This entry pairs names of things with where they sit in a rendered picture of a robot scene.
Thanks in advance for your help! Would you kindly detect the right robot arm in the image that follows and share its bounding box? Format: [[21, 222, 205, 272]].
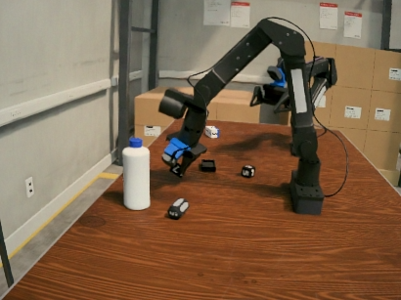
[[267, 58, 337, 112]]

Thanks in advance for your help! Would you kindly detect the small white box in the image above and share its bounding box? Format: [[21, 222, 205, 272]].
[[205, 126, 220, 138]]

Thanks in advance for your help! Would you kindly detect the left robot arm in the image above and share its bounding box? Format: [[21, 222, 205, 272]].
[[158, 19, 325, 201]]

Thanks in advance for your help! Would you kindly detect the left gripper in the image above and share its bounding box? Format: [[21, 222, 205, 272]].
[[164, 122, 207, 175]]

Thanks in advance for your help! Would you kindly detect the white bottle with blue cap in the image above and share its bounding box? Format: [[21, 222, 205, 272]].
[[122, 138, 150, 210]]

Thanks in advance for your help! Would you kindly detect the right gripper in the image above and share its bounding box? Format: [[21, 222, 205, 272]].
[[249, 68, 290, 113]]

